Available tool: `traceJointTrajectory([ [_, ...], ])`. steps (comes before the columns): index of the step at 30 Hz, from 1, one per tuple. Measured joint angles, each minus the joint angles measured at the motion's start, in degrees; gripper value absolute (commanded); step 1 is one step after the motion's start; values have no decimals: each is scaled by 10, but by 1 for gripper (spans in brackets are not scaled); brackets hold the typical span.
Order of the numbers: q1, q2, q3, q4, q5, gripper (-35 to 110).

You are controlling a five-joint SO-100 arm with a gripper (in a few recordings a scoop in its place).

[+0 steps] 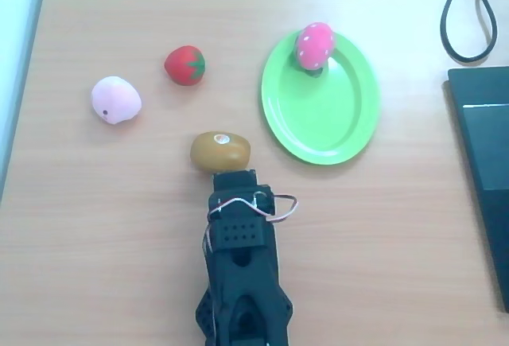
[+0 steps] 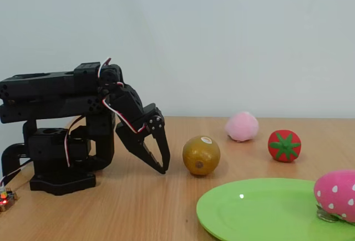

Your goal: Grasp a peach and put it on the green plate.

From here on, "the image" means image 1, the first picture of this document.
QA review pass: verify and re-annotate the pink plush peach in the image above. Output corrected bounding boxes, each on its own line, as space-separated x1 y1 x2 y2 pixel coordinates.
90 76 143 126

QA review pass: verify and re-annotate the green oval plate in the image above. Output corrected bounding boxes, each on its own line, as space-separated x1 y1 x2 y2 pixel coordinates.
260 29 382 166

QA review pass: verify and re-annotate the brown kiwi with sticker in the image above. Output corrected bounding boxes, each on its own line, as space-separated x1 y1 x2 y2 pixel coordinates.
189 130 252 173

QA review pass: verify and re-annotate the red plush tomato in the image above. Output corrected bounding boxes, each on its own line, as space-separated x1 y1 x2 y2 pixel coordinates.
164 45 207 86

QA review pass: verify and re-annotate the pink white-dotted plush strawberry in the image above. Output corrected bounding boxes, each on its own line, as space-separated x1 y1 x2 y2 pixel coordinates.
294 21 336 79

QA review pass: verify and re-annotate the black laptop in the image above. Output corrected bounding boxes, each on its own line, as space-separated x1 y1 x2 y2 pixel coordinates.
443 66 509 315

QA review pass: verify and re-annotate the red white wrist servo wire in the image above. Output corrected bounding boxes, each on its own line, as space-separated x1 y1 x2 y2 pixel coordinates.
206 192 300 224

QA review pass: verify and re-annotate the black cable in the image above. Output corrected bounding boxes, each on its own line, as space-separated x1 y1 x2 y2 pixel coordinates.
439 0 509 64

